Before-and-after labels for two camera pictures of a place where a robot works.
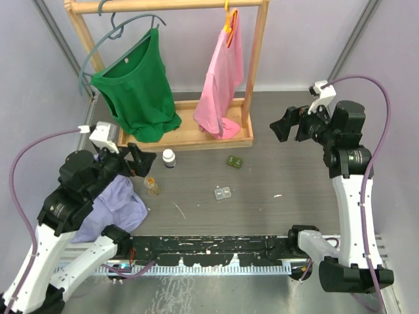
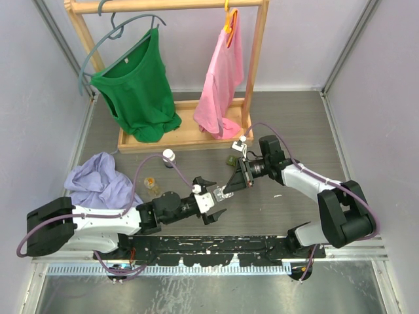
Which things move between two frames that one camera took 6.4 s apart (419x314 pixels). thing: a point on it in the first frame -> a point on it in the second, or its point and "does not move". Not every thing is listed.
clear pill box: x=223 y=193 does not move
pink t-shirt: x=226 y=73 does not move
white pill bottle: x=169 y=157 does not move
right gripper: x=292 y=116 -> x=238 y=180
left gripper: x=141 y=166 -> x=211 y=217
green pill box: x=236 y=161 does not move
